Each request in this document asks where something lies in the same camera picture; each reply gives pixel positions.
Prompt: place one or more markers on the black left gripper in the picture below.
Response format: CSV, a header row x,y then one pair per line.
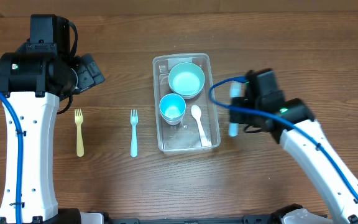
x,y
75,83

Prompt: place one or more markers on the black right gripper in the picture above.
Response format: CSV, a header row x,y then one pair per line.
x,y
242,116

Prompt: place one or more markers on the light blue plastic fork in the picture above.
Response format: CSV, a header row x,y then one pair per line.
x,y
134,119
235,91

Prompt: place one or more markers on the yellow plastic fork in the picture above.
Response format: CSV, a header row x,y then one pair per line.
x,y
79,138

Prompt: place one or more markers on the pink plastic spoon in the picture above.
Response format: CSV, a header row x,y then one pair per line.
x,y
196,114

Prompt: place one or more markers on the blue plastic bowl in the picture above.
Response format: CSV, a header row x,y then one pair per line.
x,y
186,89

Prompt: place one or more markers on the teal plastic bowl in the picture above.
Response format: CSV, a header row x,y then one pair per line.
x,y
186,73

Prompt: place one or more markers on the blue plastic cup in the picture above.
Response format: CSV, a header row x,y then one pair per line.
x,y
172,105

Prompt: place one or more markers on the pink plastic cup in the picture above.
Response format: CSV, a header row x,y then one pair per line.
x,y
173,123

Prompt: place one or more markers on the green plastic cup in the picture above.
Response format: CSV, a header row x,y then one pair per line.
x,y
171,119

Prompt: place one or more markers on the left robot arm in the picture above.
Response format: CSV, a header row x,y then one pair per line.
x,y
29,195

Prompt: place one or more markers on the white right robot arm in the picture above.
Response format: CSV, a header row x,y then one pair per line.
x,y
293,126

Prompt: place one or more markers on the clear plastic container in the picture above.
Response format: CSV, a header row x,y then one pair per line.
x,y
185,137

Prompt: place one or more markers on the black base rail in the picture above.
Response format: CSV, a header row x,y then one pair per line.
x,y
191,219

